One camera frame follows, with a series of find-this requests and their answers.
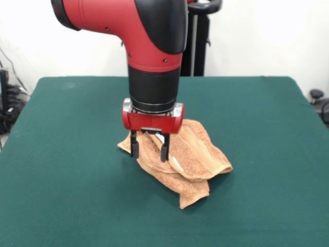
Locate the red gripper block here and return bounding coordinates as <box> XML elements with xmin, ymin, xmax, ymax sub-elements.
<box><xmin>121</xmin><ymin>98</ymin><xmax>185</xmax><ymax>135</ymax></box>

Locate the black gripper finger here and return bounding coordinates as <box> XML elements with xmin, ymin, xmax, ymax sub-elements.
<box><xmin>130</xmin><ymin>130</ymin><xmax>140</xmax><ymax>158</ymax></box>
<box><xmin>160</xmin><ymin>133</ymin><xmax>171</xmax><ymax>163</ymax></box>

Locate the tan terry towel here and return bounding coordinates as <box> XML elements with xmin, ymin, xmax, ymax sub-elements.
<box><xmin>117</xmin><ymin>118</ymin><xmax>233</xmax><ymax>209</ymax></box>

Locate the dark green table cloth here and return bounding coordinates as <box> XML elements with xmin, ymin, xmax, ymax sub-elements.
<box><xmin>0</xmin><ymin>75</ymin><xmax>329</xmax><ymax>247</ymax></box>

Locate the black electronics box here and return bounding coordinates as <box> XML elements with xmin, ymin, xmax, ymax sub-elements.
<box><xmin>0</xmin><ymin>68</ymin><xmax>19</xmax><ymax>135</ymax></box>

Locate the black office chair base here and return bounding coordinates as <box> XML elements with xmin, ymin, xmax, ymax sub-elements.
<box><xmin>309</xmin><ymin>89</ymin><xmax>329</xmax><ymax>121</ymax></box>

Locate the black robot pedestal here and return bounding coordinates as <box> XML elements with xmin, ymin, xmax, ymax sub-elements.
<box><xmin>180</xmin><ymin>0</ymin><xmax>222</xmax><ymax>77</ymax></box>

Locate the grey wall cable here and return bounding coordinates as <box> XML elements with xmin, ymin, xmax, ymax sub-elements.
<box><xmin>0</xmin><ymin>47</ymin><xmax>29</xmax><ymax>93</ymax></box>

